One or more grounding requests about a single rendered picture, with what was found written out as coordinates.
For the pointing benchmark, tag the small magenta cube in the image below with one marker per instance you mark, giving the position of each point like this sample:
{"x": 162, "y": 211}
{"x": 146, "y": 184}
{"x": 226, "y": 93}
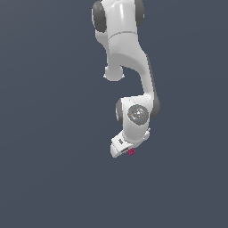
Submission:
{"x": 131, "y": 151}

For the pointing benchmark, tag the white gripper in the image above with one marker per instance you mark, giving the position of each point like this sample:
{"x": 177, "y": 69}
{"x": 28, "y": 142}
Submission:
{"x": 120, "y": 146}

